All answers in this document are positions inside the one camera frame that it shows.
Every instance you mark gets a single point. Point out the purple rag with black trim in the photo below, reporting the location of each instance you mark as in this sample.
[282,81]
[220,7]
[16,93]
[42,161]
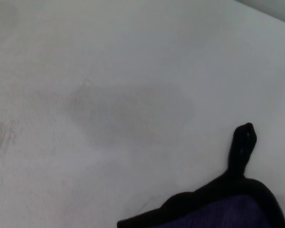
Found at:
[228,192]

